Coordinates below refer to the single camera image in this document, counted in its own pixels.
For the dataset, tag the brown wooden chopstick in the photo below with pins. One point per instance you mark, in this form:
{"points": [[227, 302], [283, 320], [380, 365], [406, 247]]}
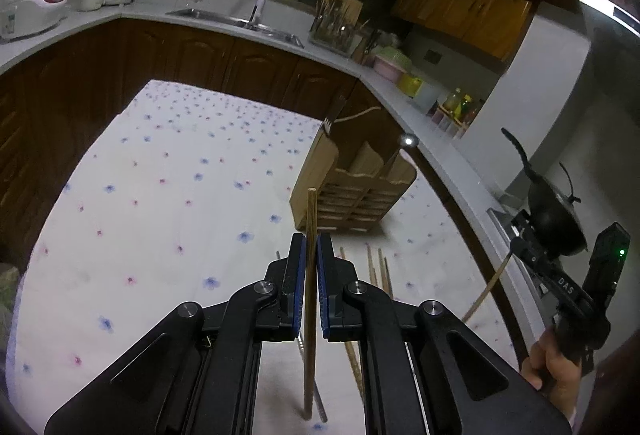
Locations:
{"points": [[371, 265], [382, 272]]}

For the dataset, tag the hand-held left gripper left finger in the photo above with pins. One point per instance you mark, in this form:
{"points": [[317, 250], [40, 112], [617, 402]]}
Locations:
{"points": [[298, 287]]}

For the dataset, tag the dark wooden chopstick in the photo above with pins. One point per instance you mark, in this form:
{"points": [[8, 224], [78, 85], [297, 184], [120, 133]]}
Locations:
{"points": [[311, 215]]}

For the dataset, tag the steel kitchen sink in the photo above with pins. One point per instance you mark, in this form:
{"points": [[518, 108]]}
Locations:
{"points": [[235, 22]]}

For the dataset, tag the yellow-green plastic pitcher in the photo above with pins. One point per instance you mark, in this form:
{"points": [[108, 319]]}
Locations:
{"points": [[417, 90]]}

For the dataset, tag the light bamboo chopstick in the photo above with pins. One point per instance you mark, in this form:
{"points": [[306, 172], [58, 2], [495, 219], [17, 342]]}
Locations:
{"points": [[487, 290]]}

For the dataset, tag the brown wooden lower cabinets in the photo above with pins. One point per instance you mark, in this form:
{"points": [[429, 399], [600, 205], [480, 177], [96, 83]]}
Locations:
{"points": [[125, 65]]}

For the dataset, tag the person's right forearm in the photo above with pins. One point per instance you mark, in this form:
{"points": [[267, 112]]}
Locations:
{"points": [[612, 395]]}

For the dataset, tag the white red rice cooker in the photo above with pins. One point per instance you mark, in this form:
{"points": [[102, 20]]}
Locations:
{"points": [[32, 10]]}

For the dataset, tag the pink and green basins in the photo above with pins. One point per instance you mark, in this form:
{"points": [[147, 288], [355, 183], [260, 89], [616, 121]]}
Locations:
{"points": [[392, 62]]}

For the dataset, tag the condiment bottles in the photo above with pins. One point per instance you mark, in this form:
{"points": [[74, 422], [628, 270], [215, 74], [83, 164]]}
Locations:
{"points": [[460, 105]]}

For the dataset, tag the shiny metal spoon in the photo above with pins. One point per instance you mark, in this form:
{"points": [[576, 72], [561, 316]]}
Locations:
{"points": [[409, 141]]}

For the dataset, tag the grey kitchen countertop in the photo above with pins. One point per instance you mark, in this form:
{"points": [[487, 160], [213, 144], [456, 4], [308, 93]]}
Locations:
{"points": [[450, 165]]}

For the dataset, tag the wooden utensil holder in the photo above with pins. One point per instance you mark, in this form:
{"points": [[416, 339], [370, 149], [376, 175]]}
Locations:
{"points": [[350, 200]]}

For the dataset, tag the black wok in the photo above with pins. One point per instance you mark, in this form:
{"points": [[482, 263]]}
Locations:
{"points": [[555, 215]]}

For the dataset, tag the dish rack with utensils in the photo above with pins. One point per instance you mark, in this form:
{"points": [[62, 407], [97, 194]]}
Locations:
{"points": [[340, 25]]}

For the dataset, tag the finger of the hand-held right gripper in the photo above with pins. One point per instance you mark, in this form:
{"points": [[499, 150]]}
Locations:
{"points": [[550, 272]]}

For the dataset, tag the person's right hand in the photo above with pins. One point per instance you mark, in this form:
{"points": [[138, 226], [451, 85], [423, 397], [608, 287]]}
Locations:
{"points": [[550, 365]]}

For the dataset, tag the steel range hood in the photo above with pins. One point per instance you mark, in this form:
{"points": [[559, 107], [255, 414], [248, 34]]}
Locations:
{"points": [[612, 12]]}

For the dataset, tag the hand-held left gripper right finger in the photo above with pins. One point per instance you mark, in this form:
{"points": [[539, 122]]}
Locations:
{"points": [[324, 287]]}

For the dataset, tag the floral white tablecloth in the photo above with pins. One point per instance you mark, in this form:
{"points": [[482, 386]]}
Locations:
{"points": [[175, 195]]}

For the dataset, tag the black fork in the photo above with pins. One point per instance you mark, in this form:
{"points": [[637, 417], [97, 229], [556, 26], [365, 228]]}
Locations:
{"points": [[331, 120]]}

